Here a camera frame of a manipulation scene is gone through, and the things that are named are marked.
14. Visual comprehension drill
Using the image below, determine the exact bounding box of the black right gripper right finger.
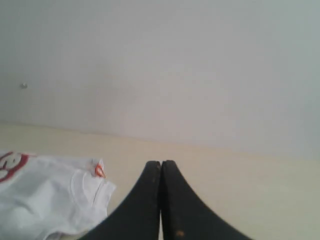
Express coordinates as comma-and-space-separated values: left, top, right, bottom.
159, 160, 249, 240

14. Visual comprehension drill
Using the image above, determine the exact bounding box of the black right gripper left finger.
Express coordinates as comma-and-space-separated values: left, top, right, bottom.
81, 161, 161, 240

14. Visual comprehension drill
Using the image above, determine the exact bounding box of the white t-shirt red lettering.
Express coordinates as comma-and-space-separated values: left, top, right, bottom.
0, 151, 116, 240

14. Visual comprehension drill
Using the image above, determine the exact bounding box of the orange size tag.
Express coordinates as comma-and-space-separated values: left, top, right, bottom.
94, 163, 106, 179

